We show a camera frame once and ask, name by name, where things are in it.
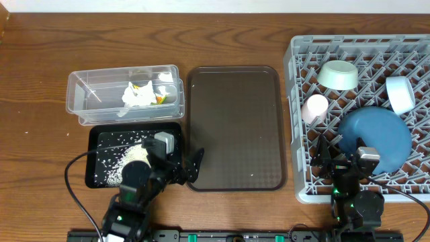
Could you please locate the pile of white rice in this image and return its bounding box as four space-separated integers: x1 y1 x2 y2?
94 131 150 187

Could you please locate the pink cup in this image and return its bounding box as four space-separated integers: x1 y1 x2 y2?
301 94 329 124

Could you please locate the dark blue plate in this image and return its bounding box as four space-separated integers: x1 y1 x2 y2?
337 106 412 175

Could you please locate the green pandan cake wrapper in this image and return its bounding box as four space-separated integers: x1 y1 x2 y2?
132 82 167 106

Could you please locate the white napkin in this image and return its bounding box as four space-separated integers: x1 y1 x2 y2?
118 81 157 117

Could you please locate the light green bowl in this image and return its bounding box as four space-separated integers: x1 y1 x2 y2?
316 60 358 91

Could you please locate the light blue bowl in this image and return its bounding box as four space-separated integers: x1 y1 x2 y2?
386 76 415 115

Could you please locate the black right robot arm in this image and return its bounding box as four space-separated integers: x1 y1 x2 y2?
310 134 384 241

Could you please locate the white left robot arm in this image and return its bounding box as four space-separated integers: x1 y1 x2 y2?
99 138 204 241

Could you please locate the grey dishwasher rack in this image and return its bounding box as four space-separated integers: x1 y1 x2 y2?
283 34 429 204

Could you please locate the black plastic tray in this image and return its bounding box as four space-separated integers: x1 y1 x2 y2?
85 122 182 188

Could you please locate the brown serving tray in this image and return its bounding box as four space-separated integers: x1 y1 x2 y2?
186 66 288 192

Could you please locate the clear plastic bin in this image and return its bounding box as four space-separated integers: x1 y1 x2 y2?
66 65 185 126

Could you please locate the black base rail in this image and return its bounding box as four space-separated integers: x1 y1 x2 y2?
66 230 404 242

